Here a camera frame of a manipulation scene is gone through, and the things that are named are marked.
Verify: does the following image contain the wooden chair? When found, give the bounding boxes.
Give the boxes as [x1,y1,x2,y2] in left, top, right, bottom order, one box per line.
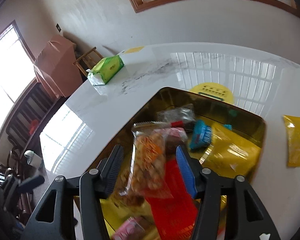
[72,47,103,77]

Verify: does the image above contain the yellow round table sticker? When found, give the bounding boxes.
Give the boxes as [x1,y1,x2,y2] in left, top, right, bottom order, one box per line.
[190,82,234,105]

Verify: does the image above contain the clear fried-snack packet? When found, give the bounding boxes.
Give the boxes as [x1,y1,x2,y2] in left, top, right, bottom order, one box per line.
[120,122,172,199]

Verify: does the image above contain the pink wrapped snack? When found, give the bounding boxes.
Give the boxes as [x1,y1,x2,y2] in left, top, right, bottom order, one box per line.
[163,127,188,152]

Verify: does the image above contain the silver wrapped snack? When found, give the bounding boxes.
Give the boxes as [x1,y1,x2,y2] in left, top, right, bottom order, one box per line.
[157,103,196,124]

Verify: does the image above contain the blue striped snack packet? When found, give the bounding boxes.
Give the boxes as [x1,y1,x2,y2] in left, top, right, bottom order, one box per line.
[190,120,212,150]

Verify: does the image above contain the green tissue pack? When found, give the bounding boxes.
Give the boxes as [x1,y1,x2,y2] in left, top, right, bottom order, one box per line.
[87,55,124,86]

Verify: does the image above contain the gold tin box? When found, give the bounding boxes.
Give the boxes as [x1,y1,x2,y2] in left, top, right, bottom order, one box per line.
[91,87,266,239]

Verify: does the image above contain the gold foil snack packet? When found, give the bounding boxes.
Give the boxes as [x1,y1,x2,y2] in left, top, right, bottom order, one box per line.
[199,122,261,178]

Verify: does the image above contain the dark wooden shelf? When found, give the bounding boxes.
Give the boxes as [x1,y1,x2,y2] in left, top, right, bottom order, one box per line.
[6,82,67,150]

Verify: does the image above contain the red snack packet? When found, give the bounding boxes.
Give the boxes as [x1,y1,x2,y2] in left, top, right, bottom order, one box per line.
[146,159,198,239]

